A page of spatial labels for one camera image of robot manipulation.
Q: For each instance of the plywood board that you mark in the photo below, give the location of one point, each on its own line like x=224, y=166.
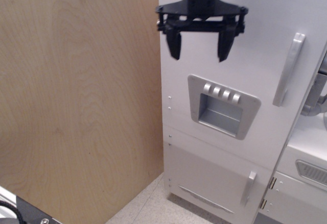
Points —
x=81, y=125

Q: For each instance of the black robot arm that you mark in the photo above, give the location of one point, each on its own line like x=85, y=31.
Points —
x=208, y=16

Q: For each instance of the brass lower hinge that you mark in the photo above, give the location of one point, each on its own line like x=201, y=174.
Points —
x=263, y=203

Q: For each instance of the silver door handle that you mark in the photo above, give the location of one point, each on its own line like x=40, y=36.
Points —
x=248, y=187
x=289, y=65

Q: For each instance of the brass upper hinge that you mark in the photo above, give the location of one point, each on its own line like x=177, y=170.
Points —
x=272, y=183

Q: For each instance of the white toy kitchen counter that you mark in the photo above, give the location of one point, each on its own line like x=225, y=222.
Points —
x=299, y=193

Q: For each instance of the silver upper door handle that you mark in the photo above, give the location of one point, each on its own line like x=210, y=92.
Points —
x=289, y=65

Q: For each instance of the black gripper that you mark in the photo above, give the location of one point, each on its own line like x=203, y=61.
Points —
x=201, y=16

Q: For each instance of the brass hinge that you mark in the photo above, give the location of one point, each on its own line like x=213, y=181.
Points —
x=272, y=183
x=263, y=203

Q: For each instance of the white fridge door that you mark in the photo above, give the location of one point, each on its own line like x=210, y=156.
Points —
x=211, y=178
x=254, y=66

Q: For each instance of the white toy fridge cabinet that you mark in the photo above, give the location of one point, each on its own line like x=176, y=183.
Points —
x=242, y=138

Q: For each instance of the silver ice dispenser panel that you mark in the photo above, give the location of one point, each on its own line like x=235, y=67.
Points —
x=221, y=108

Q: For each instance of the silver lower door handle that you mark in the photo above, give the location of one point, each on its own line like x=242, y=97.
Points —
x=248, y=187

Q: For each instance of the grey toy faucet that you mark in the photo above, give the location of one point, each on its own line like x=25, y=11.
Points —
x=316, y=91

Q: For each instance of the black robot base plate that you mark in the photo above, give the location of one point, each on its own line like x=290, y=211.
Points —
x=16, y=210

